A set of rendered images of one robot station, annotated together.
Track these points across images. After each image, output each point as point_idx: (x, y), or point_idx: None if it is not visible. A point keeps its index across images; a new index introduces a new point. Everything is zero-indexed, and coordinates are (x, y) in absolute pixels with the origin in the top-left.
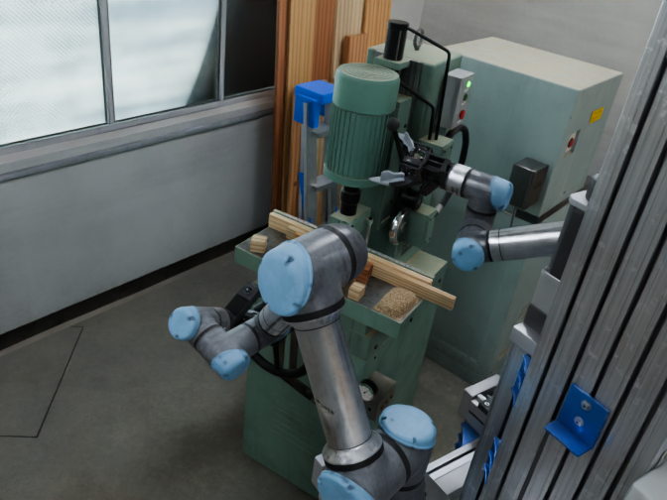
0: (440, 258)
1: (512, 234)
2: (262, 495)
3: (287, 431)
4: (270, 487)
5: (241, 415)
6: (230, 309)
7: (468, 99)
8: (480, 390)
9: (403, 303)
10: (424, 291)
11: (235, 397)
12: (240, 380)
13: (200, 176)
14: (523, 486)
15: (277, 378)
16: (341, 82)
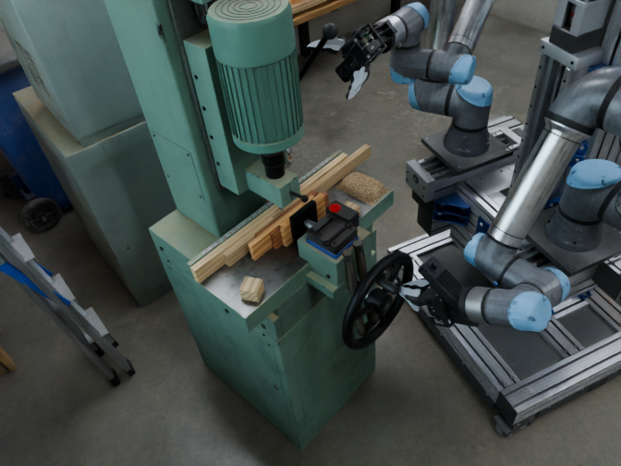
0: (161, 192)
1: (471, 28)
2: (357, 432)
3: (334, 379)
4: (347, 423)
5: (251, 449)
6: (453, 289)
7: (89, 29)
8: (428, 174)
9: (373, 178)
10: (351, 164)
11: (223, 456)
12: (197, 450)
13: None
14: (614, 135)
15: (317, 359)
16: (266, 31)
